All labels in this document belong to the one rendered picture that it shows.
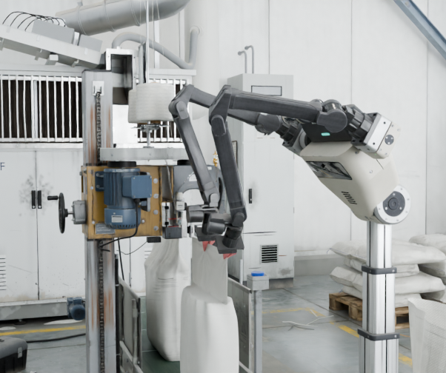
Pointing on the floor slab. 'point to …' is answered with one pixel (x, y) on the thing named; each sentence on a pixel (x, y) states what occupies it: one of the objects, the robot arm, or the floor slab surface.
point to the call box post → (258, 331)
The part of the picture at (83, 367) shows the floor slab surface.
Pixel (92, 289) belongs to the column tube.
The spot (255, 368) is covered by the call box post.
